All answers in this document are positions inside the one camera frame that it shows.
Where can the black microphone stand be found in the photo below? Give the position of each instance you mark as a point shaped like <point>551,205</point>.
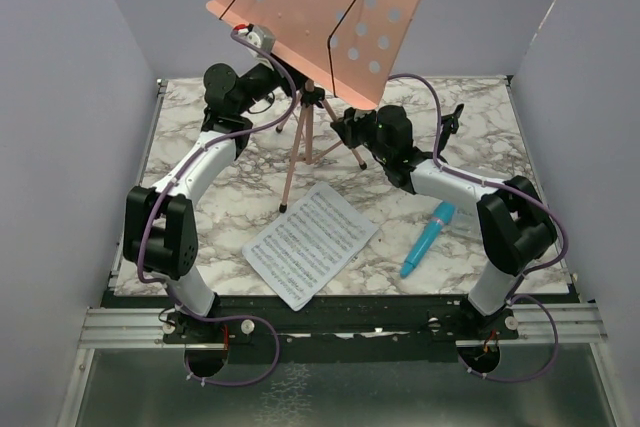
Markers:
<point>451,122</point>

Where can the sheet music page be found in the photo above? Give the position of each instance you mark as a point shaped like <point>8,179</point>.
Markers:
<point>308,245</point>

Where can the pink music stand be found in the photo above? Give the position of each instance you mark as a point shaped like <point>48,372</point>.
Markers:
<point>346,46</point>

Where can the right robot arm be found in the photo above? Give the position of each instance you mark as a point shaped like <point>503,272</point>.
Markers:
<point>515,229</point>

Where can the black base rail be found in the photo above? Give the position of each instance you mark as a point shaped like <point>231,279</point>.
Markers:
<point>253,327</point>

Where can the clear plastic parts box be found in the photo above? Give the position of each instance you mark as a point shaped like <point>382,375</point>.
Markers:
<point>465,224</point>

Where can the teal toy microphone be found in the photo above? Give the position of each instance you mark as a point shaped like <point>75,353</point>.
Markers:
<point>441,216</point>

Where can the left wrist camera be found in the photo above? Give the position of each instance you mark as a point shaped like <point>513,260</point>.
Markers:
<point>256,35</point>

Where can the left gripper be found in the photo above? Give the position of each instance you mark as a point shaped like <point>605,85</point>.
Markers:
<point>278,77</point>

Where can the aluminium frame rail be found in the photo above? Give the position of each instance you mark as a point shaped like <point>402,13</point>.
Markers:
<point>575,323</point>

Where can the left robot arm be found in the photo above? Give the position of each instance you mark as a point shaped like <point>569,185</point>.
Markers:
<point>160,234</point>

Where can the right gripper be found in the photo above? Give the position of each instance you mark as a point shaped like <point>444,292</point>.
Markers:
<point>350,124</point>

